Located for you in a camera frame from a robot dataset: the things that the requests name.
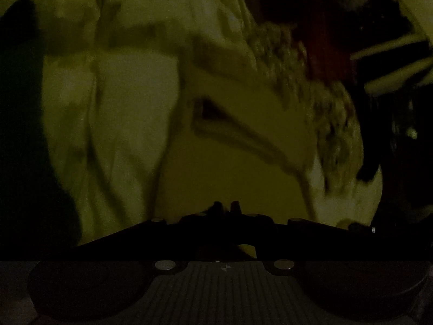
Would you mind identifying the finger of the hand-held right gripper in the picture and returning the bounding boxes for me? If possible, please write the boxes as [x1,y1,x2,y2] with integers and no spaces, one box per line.
[357,156,383,184]

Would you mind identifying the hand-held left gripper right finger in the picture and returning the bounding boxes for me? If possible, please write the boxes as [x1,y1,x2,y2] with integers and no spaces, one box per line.
[227,201,410,262]

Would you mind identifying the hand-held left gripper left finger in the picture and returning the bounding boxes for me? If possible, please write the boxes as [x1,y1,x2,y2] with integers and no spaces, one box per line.
[44,202,227,262]

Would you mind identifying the tan small garment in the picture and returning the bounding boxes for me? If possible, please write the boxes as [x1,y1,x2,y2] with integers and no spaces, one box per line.
[154,86,320,257]

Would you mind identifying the cartoon print quilt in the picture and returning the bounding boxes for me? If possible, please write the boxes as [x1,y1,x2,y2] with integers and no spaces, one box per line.
[189,0,366,199]

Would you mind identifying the leaf-patterned blanket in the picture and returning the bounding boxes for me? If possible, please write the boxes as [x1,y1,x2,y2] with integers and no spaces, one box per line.
[0,0,384,244]

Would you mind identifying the dark red cloth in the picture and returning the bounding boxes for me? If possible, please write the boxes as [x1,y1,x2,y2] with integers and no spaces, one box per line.
[298,0,356,86]

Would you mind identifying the dark green cloth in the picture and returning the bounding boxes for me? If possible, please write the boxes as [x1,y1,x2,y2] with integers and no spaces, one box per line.
[0,0,80,256]

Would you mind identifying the pale bar frame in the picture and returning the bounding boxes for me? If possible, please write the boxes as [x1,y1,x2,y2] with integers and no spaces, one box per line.
[350,0,433,96]

